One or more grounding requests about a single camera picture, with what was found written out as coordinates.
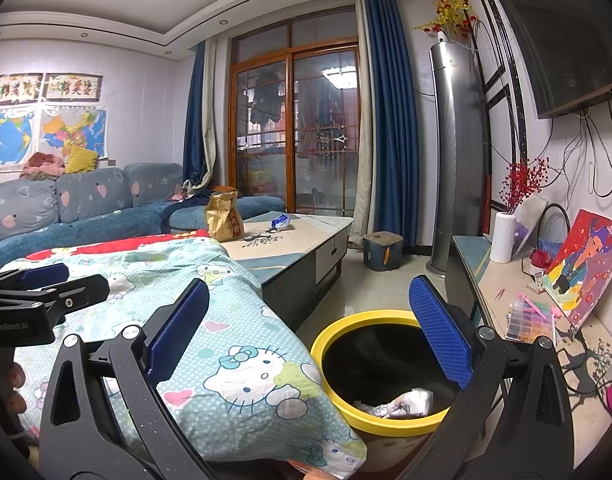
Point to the wooden sliding glass door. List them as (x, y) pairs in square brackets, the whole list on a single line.
[(291, 120)]

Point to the dark blue garment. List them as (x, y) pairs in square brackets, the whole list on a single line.
[(188, 200)]

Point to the white foam net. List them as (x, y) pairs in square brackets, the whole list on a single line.
[(368, 408)]

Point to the red artificial flower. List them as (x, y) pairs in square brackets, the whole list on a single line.
[(540, 259)]

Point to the wall mounted television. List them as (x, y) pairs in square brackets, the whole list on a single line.
[(561, 35)]

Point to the red blanket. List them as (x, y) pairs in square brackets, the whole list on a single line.
[(120, 246)]

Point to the clear plastic bead box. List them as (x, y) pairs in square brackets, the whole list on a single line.
[(528, 320)]

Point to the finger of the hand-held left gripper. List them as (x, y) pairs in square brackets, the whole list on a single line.
[(45, 274), (80, 295)]

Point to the calligraphy wall poster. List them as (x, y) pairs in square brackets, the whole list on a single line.
[(13, 90), (71, 86)]

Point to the country map poster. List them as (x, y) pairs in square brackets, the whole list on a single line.
[(73, 130)]

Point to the gold snack bag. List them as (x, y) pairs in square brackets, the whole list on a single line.
[(223, 217)]

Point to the colourful figure painting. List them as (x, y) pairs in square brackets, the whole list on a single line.
[(586, 270)]

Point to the leaning purple picture board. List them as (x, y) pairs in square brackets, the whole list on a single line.
[(530, 222)]

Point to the grey coffee table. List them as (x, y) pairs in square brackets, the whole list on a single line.
[(311, 240)]

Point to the blue storage stool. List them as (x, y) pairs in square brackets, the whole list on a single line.
[(381, 252)]

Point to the cartoon cat printed blanket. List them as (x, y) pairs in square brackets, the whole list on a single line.
[(246, 340)]

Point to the blue grey fabric sofa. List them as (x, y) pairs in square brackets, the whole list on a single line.
[(100, 220)]

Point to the yellow pillow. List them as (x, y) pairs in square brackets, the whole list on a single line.
[(80, 160)]

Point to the blue shiny wrapper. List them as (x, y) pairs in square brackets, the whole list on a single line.
[(281, 221)]

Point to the blue curtain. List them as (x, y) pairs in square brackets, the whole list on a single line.
[(195, 125), (391, 130)]

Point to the television cabinet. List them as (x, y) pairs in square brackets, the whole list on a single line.
[(496, 290)]

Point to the world map poster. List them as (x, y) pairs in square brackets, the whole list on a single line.
[(5, 140)]

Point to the silver tower air conditioner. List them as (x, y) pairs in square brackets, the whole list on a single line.
[(453, 160)]

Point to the white plastic bag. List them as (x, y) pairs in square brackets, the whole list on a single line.
[(411, 402)]

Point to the white ribbed vase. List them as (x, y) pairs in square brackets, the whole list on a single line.
[(502, 240)]

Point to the person's right hand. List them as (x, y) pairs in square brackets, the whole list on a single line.
[(308, 472)]

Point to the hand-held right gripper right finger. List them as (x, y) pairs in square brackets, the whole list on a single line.
[(441, 330)]

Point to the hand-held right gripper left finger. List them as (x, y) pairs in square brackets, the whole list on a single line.
[(178, 330)]

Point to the yellow trash bin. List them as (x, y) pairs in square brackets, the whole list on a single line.
[(366, 422)]

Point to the red berry branches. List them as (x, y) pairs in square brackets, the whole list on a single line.
[(523, 182)]

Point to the red pink cloth pile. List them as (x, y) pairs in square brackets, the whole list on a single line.
[(41, 165)]

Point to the person's left hand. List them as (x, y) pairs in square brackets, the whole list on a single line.
[(16, 385)]

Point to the yellow artificial flowers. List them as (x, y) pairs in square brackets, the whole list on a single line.
[(448, 10)]

